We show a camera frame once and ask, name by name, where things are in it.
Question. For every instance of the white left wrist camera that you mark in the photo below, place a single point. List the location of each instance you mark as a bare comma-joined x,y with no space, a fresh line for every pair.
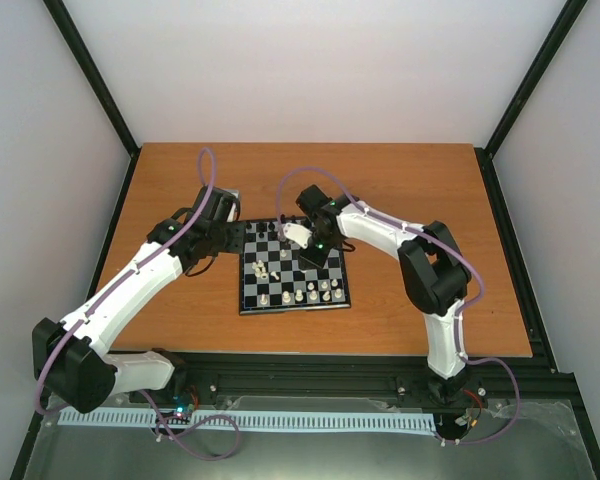
234,198

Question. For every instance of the black and grey chessboard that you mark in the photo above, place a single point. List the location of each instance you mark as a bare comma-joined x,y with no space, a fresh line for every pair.
264,253

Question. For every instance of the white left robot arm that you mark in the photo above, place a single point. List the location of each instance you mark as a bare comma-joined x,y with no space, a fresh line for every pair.
115,310

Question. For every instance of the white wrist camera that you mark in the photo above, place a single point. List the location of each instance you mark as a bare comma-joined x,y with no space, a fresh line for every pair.
234,198
297,234

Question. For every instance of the black aluminium frame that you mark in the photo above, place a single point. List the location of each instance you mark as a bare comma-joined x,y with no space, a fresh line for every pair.
352,375

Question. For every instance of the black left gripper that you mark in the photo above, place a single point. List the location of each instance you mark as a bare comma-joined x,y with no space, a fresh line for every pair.
238,241

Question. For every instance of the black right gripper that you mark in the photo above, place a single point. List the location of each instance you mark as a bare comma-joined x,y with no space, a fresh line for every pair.
313,260

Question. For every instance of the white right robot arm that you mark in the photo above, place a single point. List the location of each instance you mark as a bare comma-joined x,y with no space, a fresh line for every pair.
435,279

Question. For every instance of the light blue cable duct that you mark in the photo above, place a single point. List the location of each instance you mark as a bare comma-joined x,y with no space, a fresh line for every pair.
267,421

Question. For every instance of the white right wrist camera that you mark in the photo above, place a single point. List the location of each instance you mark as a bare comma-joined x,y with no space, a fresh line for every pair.
297,234

